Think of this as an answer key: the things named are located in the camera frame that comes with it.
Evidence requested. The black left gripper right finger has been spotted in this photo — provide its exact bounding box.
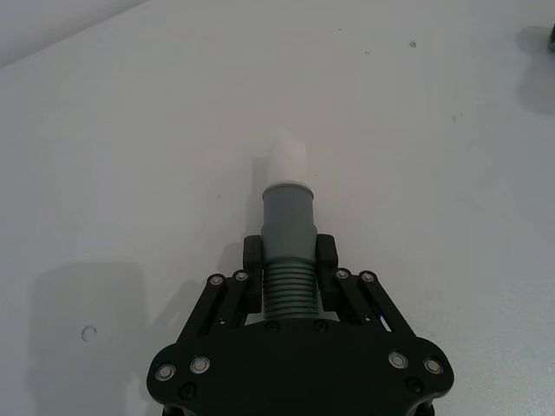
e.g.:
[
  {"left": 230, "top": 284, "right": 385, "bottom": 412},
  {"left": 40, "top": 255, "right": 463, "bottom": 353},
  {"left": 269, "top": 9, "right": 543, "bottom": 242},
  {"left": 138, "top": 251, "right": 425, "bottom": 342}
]
[{"left": 315, "top": 233, "right": 408, "bottom": 335}]

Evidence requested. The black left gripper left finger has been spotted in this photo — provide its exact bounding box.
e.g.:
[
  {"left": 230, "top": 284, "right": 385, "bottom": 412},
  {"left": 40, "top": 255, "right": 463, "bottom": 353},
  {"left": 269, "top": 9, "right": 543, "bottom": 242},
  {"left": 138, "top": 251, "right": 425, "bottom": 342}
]
[{"left": 185, "top": 235, "right": 264, "bottom": 340}]

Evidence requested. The grey ribbed tube white tip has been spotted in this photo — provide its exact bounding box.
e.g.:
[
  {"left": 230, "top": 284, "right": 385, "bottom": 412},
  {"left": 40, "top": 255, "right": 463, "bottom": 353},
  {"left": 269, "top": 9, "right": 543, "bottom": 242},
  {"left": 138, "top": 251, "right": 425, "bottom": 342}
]
[{"left": 260, "top": 128, "right": 322, "bottom": 323}]

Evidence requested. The dark grey round object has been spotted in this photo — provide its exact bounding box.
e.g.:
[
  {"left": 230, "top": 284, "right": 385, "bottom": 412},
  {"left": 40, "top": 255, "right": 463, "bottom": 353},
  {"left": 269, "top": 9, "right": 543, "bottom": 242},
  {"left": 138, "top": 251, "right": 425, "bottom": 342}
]
[{"left": 532, "top": 24, "right": 555, "bottom": 56}]

